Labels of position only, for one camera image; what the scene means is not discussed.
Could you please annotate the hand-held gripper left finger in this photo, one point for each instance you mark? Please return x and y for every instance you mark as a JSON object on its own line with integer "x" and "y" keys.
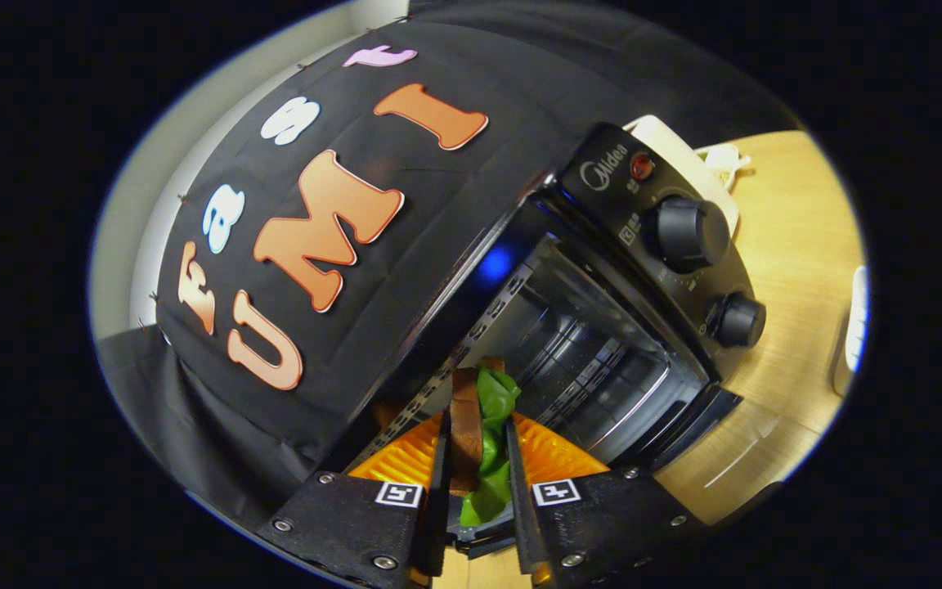
{"x": 436, "y": 523}

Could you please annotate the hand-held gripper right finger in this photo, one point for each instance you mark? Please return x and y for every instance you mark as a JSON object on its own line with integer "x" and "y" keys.
{"x": 520, "y": 523}

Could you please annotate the lettuce sandwich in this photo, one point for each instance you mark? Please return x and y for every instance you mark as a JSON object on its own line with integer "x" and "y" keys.
{"x": 467, "y": 433}

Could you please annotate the black toaster oven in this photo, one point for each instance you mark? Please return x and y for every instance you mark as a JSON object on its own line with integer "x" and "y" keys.
{"x": 602, "y": 180}

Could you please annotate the white pop-up toaster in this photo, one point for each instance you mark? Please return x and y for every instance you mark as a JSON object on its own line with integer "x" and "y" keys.
{"x": 688, "y": 155}

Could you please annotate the white rectangular plate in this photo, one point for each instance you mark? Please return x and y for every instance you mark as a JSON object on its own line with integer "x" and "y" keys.
{"x": 854, "y": 335}

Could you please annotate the black backdrop cloth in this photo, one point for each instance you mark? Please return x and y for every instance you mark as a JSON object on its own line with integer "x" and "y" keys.
{"x": 520, "y": 123}

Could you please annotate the small white dish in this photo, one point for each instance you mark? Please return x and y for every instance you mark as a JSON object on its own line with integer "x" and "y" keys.
{"x": 724, "y": 159}

